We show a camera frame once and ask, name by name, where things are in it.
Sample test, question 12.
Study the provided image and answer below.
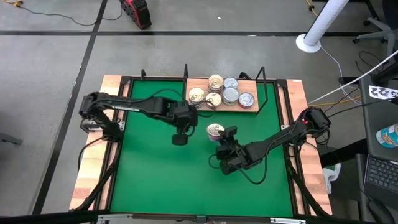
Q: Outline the thick white cable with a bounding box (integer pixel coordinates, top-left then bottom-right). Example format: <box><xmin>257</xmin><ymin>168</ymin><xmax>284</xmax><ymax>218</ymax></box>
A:
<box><xmin>307</xmin><ymin>49</ymin><xmax>398</xmax><ymax>105</ymax></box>

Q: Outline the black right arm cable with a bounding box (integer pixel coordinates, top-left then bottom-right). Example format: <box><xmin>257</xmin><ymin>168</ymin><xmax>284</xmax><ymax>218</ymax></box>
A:
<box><xmin>238</xmin><ymin>146</ymin><xmax>269</xmax><ymax>185</ymax></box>

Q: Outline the printed white paper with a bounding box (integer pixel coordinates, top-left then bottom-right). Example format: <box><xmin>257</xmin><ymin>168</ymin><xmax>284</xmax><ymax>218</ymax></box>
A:
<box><xmin>368</xmin><ymin>85</ymin><xmax>398</xmax><ymax>101</ymax></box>

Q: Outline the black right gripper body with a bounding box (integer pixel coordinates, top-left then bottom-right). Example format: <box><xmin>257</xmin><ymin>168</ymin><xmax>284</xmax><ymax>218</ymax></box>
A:
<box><xmin>216</xmin><ymin>139</ymin><xmax>250</xmax><ymax>175</ymax></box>

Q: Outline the grey desk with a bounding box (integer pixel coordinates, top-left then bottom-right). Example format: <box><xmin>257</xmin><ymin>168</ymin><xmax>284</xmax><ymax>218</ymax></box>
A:
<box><xmin>359</xmin><ymin>73</ymin><xmax>398</xmax><ymax>162</ymax></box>

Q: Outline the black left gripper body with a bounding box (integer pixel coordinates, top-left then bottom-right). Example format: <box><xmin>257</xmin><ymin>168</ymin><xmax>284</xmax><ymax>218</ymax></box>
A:
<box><xmin>176</xmin><ymin>105</ymin><xmax>199</xmax><ymax>129</ymax></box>

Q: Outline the white plastic bag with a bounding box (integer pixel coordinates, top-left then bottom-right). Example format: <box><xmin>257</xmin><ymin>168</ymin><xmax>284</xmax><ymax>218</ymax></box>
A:
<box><xmin>322</xmin><ymin>162</ymin><xmax>342</xmax><ymax>194</ymax></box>

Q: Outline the black table frame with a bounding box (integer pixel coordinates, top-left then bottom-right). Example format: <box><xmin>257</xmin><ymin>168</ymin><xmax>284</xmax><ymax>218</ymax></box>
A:
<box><xmin>70</xmin><ymin>74</ymin><xmax>332</xmax><ymax>218</ymax></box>

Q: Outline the left wooden table side board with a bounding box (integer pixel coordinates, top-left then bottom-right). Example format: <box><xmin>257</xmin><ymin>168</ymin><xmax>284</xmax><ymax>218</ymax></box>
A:
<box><xmin>68</xmin><ymin>74</ymin><xmax>131</xmax><ymax>211</ymax></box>

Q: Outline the grey floor object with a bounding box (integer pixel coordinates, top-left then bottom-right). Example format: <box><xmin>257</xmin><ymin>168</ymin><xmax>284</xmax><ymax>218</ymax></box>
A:
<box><xmin>0</xmin><ymin>133</ymin><xmax>24</xmax><ymax>146</ymax></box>

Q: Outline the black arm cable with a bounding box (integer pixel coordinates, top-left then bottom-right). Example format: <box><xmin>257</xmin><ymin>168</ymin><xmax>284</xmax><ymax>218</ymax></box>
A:
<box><xmin>197</xmin><ymin>98</ymin><xmax>216</xmax><ymax>118</ymax></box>
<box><xmin>238</xmin><ymin>146</ymin><xmax>269</xmax><ymax>185</ymax></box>

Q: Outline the yellow floor cable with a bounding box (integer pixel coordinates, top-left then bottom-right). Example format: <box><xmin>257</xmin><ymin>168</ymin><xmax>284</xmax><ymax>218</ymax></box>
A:
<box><xmin>306</xmin><ymin>0</ymin><xmax>318</xmax><ymax>17</ymax></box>
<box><xmin>307</xmin><ymin>95</ymin><xmax>363</xmax><ymax>108</ymax></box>

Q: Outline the black laptop keyboard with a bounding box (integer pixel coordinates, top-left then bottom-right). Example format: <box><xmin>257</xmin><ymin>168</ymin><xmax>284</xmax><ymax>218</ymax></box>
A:
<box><xmin>363</xmin><ymin>153</ymin><xmax>398</xmax><ymax>202</ymax></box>

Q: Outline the pale green label tuna can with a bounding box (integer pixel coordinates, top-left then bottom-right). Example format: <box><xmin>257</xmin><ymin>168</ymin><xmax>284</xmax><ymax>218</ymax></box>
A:
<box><xmin>221</xmin><ymin>86</ymin><xmax>241</xmax><ymax>107</ymax></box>

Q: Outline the grey office chair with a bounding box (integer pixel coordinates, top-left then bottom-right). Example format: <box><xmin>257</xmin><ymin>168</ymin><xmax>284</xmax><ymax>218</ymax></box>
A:
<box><xmin>353</xmin><ymin>0</ymin><xmax>398</xmax><ymax>57</ymax></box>

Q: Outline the green table mat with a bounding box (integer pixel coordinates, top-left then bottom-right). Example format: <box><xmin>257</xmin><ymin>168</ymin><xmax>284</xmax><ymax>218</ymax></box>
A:
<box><xmin>110</xmin><ymin>80</ymin><xmax>295</xmax><ymax>218</ymax></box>

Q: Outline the red albacore tuna can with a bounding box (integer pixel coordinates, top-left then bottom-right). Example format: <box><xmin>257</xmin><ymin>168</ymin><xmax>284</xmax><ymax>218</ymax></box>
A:
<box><xmin>238</xmin><ymin>91</ymin><xmax>256</xmax><ymax>110</ymax></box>

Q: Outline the black cable yellow plug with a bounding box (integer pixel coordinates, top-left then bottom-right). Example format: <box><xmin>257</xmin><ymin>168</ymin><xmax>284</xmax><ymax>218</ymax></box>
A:
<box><xmin>0</xmin><ymin>0</ymin><xmax>124</xmax><ymax>27</ymax></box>

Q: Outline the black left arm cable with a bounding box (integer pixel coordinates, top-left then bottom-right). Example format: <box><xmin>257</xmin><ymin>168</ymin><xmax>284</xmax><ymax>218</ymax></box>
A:
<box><xmin>197</xmin><ymin>98</ymin><xmax>216</xmax><ymax>118</ymax></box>

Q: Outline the silver mount bracket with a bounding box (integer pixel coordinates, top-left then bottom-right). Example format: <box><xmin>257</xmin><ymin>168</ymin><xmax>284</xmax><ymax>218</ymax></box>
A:
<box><xmin>269</xmin><ymin>217</ymin><xmax>307</xmax><ymax>224</ymax></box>
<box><xmin>97</xmin><ymin>213</ymin><xmax>125</xmax><ymax>224</ymax></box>

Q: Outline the right wooden table side board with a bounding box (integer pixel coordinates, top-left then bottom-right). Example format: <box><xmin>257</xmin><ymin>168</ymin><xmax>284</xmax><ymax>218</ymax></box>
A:
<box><xmin>279</xmin><ymin>79</ymin><xmax>333</xmax><ymax>215</ymax></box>

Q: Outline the wooden table side board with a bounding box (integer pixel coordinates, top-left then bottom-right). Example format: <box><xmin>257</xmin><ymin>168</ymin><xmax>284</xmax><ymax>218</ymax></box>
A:
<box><xmin>279</xmin><ymin>79</ymin><xmax>333</xmax><ymax>215</ymax></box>
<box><xmin>68</xmin><ymin>74</ymin><xmax>131</xmax><ymax>211</ymax></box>

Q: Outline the green label seafood can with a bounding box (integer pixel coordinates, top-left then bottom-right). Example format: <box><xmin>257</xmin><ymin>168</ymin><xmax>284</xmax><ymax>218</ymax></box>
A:
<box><xmin>223</xmin><ymin>77</ymin><xmax>239</xmax><ymax>90</ymax></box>

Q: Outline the wooden shelf board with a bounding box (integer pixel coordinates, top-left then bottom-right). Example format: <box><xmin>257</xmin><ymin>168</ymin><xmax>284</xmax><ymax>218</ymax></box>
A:
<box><xmin>185</xmin><ymin>77</ymin><xmax>260</xmax><ymax>113</ymax></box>

